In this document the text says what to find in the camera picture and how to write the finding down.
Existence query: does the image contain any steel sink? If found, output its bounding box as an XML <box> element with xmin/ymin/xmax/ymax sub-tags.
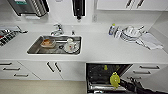
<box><xmin>26</xmin><ymin>34</ymin><xmax>83</xmax><ymax>56</ymax></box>

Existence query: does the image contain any chrome faucet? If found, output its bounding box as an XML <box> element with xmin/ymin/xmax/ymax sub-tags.
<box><xmin>49</xmin><ymin>22</ymin><xmax>65</xmax><ymax>37</ymax></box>

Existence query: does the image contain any white wall cabinet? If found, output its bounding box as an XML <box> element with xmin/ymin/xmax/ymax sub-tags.
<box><xmin>96</xmin><ymin>0</ymin><xmax>168</xmax><ymax>11</ymax></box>

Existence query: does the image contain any silver paper towel dispenser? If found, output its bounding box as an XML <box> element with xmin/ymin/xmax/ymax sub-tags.
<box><xmin>6</xmin><ymin>0</ymin><xmax>51</xmax><ymax>18</ymax></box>

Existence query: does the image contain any white cup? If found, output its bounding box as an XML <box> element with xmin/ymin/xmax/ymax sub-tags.
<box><xmin>63</xmin><ymin>37</ymin><xmax>81</xmax><ymax>54</ymax></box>

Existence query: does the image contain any stack of white dishes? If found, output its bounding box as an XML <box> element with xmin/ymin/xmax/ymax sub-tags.
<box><xmin>119</xmin><ymin>25</ymin><xmax>146</xmax><ymax>43</ymax></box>

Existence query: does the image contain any black soap dispenser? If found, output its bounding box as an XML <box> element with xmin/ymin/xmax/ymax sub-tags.
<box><xmin>71</xmin><ymin>0</ymin><xmax>86</xmax><ymax>21</ymax></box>

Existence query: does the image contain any yellow perforated colander bowl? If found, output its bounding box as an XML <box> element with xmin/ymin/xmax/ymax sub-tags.
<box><xmin>109</xmin><ymin>71</ymin><xmax>122</xmax><ymax>90</ymax></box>

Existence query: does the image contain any open steel dishwasher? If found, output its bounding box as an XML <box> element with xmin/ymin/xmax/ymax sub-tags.
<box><xmin>85</xmin><ymin>62</ymin><xmax>135</xmax><ymax>94</ymax></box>

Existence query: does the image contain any orange bowl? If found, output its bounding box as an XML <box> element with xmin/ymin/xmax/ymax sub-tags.
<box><xmin>40</xmin><ymin>37</ymin><xmax>56</xmax><ymax>49</ymax></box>

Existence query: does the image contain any blue dish soap bottle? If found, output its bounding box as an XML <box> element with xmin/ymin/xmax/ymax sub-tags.
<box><xmin>107</xmin><ymin>22</ymin><xmax>117</xmax><ymax>37</ymax></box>

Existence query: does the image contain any white wall outlet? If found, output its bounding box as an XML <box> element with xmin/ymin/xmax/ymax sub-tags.
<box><xmin>92</xmin><ymin>13</ymin><xmax>98</xmax><ymax>22</ymax></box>

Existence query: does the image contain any white counter cabinet row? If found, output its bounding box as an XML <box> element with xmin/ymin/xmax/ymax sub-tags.
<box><xmin>0</xmin><ymin>59</ymin><xmax>168</xmax><ymax>83</ymax></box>

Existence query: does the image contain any dish drying rack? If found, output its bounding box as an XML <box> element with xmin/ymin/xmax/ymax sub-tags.
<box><xmin>0</xmin><ymin>27</ymin><xmax>30</xmax><ymax>48</ymax></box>

